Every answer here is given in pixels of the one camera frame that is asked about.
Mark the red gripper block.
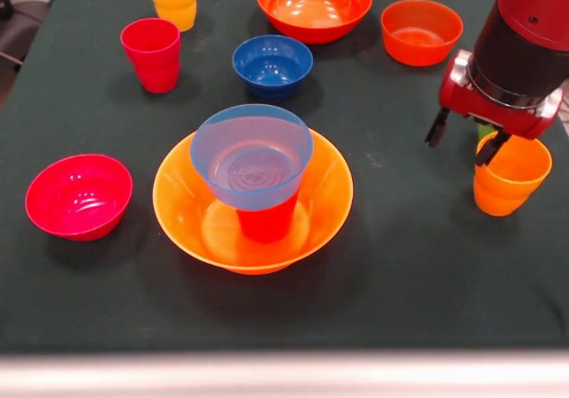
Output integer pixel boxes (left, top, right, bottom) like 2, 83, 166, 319
424, 58, 564, 168

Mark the orange cup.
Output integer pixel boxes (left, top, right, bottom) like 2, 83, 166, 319
472, 133, 553, 218

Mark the dark blue bowl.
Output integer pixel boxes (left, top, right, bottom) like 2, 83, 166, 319
231, 34, 314, 104

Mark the red-orange cup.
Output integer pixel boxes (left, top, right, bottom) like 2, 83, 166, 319
235, 193, 300, 244

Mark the light blue bowl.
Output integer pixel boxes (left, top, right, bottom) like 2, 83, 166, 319
189, 103, 314, 212

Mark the green cup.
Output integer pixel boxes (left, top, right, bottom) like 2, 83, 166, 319
477, 122, 500, 145

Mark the small red-orange bowl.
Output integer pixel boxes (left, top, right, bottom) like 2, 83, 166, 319
380, 0, 465, 68

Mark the large red-orange bowl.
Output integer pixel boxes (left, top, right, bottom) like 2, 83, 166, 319
256, 0, 373, 45

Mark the large orange bowl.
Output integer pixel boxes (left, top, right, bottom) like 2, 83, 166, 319
152, 126, 355, 276

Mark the pink-red cup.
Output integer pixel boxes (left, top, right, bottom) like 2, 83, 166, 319
119, 18, 182, 94

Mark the yellow cup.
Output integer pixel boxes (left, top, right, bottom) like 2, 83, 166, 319
144, 0, 199, 33

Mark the pink-red bowl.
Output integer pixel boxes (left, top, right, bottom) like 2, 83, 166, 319
24, 153, 133, 243

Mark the dark green tablecloth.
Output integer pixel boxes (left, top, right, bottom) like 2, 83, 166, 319
0, 0, 569, 355

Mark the dark grey pedestal base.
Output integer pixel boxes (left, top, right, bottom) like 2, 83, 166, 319
0, 0, 50, 68

